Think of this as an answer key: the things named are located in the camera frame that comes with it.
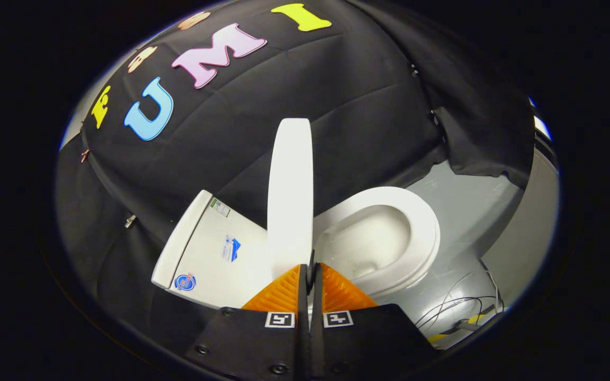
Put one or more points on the white toilet bowl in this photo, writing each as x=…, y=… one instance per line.
x=368, y=243

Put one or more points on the white toilet lid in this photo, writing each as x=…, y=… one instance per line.
x=290, y=201

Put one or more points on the white toilet tank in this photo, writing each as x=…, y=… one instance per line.
x=215, y=264

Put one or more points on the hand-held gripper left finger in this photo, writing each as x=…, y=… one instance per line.
x=262, y=344

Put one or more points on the black backdrop cloth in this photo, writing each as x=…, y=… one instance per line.
x=347, y=95

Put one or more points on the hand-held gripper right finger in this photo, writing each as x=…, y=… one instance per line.
x=358, y=344

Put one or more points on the orange cloth clip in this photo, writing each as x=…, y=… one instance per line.
x=85, y=155

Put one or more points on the silver cloth clip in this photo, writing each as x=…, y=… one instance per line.
x=130, y=221

